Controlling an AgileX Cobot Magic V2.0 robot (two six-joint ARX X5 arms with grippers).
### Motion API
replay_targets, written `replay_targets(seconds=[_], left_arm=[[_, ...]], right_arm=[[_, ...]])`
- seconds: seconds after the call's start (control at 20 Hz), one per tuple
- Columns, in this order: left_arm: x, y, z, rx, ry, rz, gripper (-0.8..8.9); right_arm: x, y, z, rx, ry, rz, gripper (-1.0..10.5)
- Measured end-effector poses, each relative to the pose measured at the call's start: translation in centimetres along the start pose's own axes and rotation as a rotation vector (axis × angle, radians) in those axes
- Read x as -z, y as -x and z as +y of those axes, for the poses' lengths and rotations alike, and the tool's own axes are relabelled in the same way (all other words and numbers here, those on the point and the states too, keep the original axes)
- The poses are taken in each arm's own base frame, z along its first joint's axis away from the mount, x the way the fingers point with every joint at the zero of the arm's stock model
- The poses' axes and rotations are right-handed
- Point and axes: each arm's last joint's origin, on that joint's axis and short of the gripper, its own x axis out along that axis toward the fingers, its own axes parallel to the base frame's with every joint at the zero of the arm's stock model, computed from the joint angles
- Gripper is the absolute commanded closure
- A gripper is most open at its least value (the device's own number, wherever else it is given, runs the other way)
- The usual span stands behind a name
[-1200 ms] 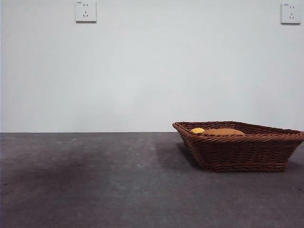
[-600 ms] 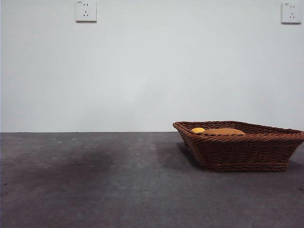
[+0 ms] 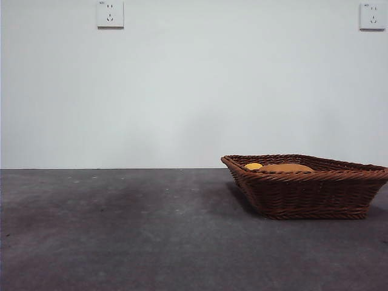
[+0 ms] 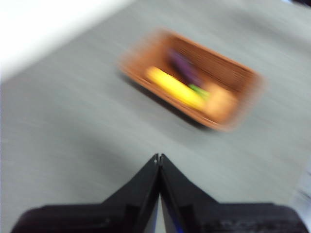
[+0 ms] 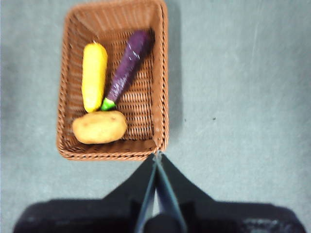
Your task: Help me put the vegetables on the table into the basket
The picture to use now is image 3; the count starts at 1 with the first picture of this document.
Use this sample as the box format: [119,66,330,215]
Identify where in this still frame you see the brown potato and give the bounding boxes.
[259,163,315,174]

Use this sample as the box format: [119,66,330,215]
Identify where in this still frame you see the brown woven wicker basket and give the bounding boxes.
[220,153,388,221]

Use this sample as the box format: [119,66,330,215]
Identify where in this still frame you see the white wall socket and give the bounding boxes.
[96,0,125,30]
[359,2,388,32]

